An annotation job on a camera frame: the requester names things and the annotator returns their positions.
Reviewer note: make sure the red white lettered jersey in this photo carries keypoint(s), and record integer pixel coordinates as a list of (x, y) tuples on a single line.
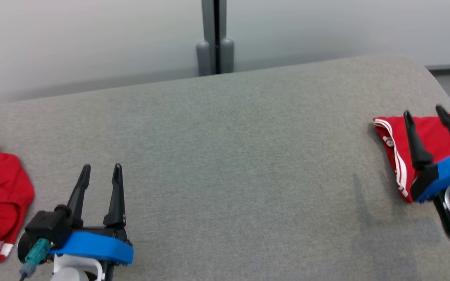
[(434, 132)]

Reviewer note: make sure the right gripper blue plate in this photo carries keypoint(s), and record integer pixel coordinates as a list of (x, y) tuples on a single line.
[(443, 173)]

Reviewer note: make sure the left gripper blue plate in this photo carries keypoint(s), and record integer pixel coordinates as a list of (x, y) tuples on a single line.
[(96, 246)]

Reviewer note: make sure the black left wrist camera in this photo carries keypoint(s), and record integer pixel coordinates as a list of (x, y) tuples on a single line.
[(45, 226)]

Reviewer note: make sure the grey wall post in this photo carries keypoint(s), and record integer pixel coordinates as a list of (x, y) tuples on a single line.
[(205, 54)]

